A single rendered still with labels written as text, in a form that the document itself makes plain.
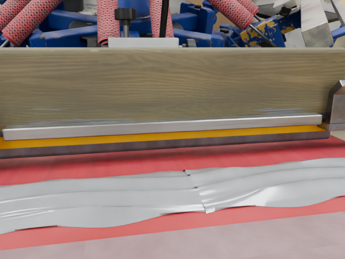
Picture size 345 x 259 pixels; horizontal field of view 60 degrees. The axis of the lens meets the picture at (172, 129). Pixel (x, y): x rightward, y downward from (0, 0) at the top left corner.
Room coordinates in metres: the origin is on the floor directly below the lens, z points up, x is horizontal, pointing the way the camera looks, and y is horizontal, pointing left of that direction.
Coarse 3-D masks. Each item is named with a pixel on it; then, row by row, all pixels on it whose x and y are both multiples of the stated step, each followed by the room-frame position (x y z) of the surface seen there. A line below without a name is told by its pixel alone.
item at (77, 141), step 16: (256, 128) 0.27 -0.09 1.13; (272, 128) 0.27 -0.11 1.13; (288, 128) 0.27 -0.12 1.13; (304, 128) 0.28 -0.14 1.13; (320, 128) 0.28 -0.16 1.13; (0, 144) 0.21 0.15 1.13; (16, 144) 0.21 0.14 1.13; (32, 144) 0.22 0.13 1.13; (48, 144) 0.22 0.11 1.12; (64, 144) 0.22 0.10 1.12
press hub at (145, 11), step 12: (120, 0) 0.99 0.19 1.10; (132, 0) 0.99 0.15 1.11; (144, 0) 1.02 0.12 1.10; (144, 12) 1.00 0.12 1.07; (72, 24) 1.02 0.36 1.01; (84, 24) 1.04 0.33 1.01; (96, 24) 1.05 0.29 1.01; (120, 24) 0.95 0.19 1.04; (132, 24) 0.96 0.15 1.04; (144, 24) 0.98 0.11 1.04; (84, 36) 0.90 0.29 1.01; (96, 36) 0.91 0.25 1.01; (120, 36) 0.93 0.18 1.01; (144, 36) 0.95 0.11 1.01
